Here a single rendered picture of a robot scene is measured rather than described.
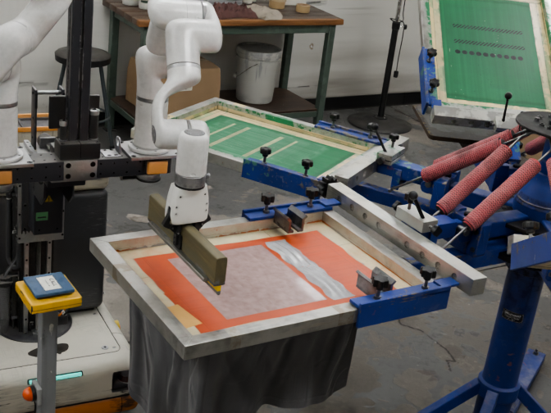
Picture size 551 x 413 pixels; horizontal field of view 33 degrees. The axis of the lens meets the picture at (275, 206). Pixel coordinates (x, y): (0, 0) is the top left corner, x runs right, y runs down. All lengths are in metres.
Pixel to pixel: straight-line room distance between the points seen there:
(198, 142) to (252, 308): 0.45
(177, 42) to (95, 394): 1.50
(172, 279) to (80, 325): 1.13
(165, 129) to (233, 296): 0.47
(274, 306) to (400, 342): 1.90
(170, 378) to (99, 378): 0.92
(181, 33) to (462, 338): 2.46
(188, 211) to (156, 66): 0.57
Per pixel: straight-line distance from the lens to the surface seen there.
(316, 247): 2.71
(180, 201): 2.25
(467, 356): 4.24
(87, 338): 3.46
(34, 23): 2.50
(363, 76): 7.48
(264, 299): 2.39
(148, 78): 2.70
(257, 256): 2.61
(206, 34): 2.35
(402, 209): 2.76
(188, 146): 2.19
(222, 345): 2.15
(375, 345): 4.16
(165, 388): 2.51
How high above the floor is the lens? 2.11
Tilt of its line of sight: 23 degrees down
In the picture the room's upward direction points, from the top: 7 degrees clockwise
